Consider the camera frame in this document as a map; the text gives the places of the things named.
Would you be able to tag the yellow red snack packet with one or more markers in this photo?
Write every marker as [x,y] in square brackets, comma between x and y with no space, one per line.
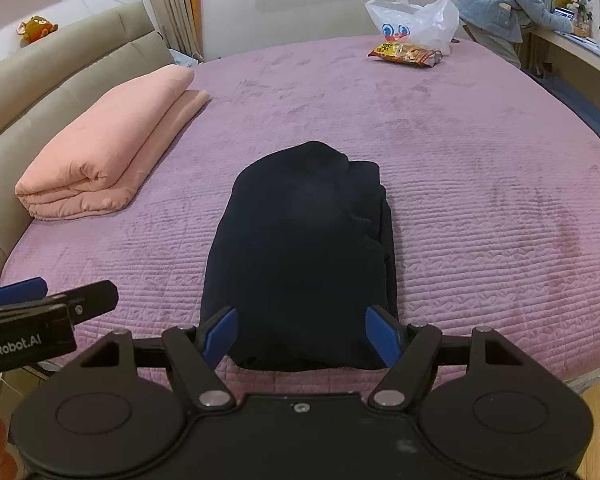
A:
[405,54]

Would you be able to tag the orange plush toy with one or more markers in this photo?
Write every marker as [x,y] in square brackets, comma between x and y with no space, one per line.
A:
[36,30]

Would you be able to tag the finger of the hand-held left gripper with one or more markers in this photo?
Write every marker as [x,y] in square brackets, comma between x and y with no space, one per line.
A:
[20,290]
[95,299]

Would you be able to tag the open laptop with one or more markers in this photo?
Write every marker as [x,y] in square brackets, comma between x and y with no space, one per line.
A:
[564,14]

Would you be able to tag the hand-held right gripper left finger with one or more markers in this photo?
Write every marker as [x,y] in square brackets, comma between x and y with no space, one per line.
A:
[224,335]

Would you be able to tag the beige curtain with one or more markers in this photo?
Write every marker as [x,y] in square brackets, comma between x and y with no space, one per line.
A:
[172,5]

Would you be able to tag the white plastic bag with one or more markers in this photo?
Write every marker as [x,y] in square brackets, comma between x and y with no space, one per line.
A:
[420,20]

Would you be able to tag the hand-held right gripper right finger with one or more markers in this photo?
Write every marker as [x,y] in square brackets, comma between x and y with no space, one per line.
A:
[383,335]

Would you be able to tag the dark navy jacket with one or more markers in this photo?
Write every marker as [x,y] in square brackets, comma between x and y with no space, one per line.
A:
[300,240]

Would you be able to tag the purple quilted bedspread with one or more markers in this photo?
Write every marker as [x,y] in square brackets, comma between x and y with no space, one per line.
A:
[455,185]

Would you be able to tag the long white desk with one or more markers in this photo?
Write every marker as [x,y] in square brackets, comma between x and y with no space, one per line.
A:
[585,57]

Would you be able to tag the beige padded headboard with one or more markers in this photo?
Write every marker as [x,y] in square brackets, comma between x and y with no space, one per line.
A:
[30,70]

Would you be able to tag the folded pink blanket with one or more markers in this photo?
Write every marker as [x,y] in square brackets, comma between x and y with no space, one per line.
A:
[105,145]

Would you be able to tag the flower vase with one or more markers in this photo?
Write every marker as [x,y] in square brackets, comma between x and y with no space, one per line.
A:
[580,7]

